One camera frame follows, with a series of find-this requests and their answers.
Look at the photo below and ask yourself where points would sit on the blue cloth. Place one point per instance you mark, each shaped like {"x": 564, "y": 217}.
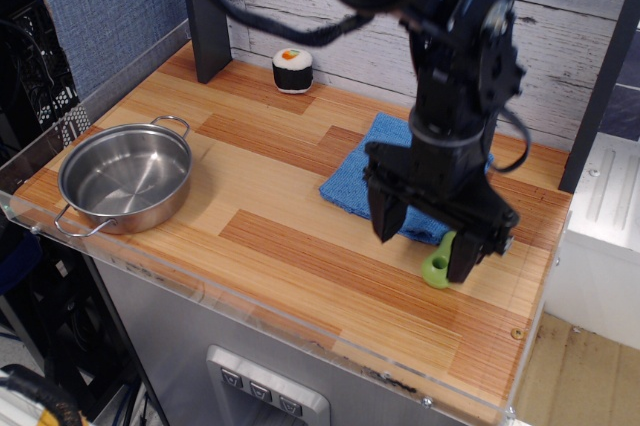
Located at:
{"x": 347, "y": 188}

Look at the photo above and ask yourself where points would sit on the yellow black object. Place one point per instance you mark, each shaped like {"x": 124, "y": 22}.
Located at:
{"x": 61, "y": 415}

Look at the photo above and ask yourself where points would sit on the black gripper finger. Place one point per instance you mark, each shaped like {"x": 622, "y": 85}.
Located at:
{"x": 388, "y": 208}
{"x": 466, "y": 252}

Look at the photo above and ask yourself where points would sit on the green handled grey spatula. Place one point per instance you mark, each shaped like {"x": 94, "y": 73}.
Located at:
{"x": 434, "y": 268}

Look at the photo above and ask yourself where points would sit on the dark grey right post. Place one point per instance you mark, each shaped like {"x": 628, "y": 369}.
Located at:
{"x": 616, "y": 53}

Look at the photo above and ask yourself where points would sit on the grey toy kitchen cabinet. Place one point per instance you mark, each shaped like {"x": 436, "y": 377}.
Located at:
{"x": 171, "y": 336}

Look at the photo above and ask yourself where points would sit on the dark grey left post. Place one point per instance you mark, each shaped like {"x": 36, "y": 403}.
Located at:
{"x": 209, "y": 37}

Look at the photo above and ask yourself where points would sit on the clear acrylic guard rail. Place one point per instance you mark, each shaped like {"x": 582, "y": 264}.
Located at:
{"x": 256, "y": 241}

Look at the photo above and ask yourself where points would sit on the dark grey post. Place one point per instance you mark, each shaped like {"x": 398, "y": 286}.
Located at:
{"x": 616, "y": 53}
{"x": 209, "y": 37}

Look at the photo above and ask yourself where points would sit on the silver button panel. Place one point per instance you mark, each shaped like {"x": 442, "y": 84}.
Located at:
{"x": 245, "y": 389}

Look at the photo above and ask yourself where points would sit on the white appliance on right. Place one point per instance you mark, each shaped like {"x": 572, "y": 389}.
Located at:
{"x": 595, "y": 282}

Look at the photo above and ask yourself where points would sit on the plush sushi roll toy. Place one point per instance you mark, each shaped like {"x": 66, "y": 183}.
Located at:
{"x": 292, "y": 70}

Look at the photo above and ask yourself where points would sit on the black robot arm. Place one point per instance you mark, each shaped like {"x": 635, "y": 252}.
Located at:
{"x": 467, "y": 71}

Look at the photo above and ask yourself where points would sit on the steel pot with handles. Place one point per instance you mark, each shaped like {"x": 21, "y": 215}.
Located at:
{"x": 128, "y": 178}

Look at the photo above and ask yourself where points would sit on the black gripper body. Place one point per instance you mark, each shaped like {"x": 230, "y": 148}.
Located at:
{"x": 445, "y": 173}

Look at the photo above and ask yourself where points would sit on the black crate with cables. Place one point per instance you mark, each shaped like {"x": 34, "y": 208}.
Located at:
{"x": 37, "y": 87}

